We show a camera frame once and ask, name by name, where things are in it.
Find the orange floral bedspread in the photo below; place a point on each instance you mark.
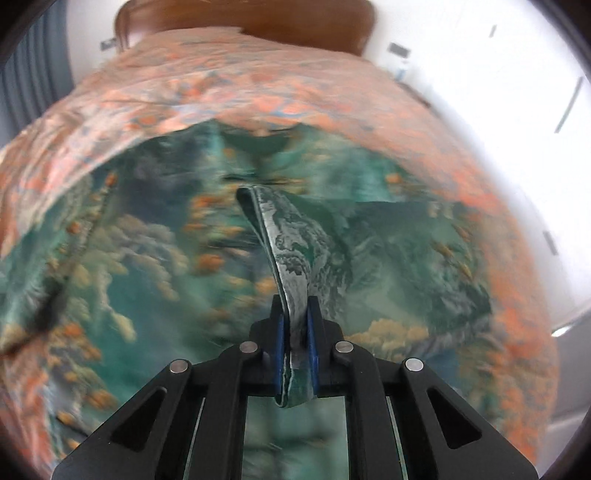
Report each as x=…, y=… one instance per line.
x=194, y=78

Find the grey wall switch panel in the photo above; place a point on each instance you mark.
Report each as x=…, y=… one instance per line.
x=398, y=49

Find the grey wall socket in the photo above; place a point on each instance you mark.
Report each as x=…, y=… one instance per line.
x=108, y=44

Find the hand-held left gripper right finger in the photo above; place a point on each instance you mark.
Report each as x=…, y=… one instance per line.
x=314, y=355

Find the dark wooden nightstand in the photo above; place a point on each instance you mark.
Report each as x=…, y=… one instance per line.
x=419, y=98

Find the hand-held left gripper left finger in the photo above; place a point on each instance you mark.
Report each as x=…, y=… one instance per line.
x=277, y=350

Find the wooden headboard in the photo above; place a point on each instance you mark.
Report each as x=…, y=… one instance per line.
x=258, y=18

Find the blue-grey curtain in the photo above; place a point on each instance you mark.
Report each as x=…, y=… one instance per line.
x=37, y=74

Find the white wardrobe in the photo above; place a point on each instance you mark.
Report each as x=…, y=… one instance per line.
x=512, y=138

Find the green patterned pillow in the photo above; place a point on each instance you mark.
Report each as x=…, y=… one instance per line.
x=184, y=300

